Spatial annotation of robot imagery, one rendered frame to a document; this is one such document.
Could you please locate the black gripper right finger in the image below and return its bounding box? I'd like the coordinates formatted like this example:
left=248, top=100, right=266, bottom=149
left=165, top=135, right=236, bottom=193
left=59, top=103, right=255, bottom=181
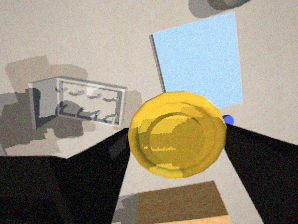
left=224, top=123, right=298, bottom=224

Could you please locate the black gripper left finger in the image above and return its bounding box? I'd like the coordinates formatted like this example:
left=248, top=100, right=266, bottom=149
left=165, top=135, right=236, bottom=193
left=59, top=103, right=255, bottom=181
left=0, top=128, right=131, bottom=224

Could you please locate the light blue flat mat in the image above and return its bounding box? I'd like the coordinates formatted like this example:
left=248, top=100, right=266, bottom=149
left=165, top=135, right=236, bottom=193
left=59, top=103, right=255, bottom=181
left=153, top=12, right=243, bottom=108

